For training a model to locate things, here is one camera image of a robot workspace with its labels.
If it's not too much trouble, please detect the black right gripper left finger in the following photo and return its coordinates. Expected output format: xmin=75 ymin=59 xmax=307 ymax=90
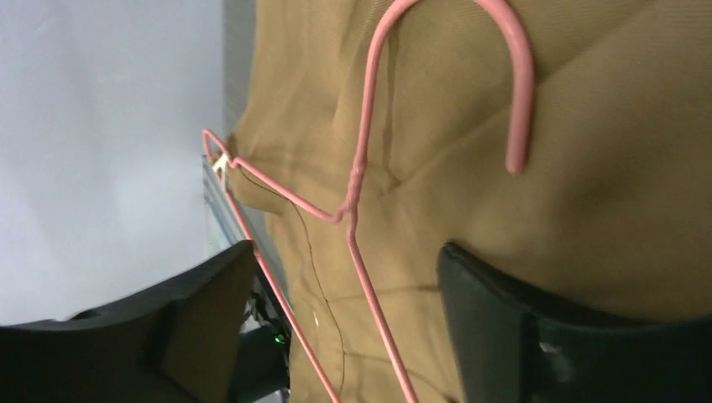
xmin=1 ymin=241 xmax=257 ymax=402

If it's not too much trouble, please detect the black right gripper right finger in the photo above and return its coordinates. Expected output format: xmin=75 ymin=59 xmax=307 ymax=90
xmin=437 ymin=243 xmax=711 ymax=402

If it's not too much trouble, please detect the tan garment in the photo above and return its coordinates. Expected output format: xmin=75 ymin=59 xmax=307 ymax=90
xmin=228 ymin=1 xmax=711 ymax=402

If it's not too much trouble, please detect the pink wire hanger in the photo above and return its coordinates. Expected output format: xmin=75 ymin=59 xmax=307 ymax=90
xmin=202 ymin=0 xmax=535 ymax=402

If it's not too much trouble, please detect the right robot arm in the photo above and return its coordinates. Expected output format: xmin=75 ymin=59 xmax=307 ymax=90
xmin=1 ymin=241 xmax=711 ymax=402

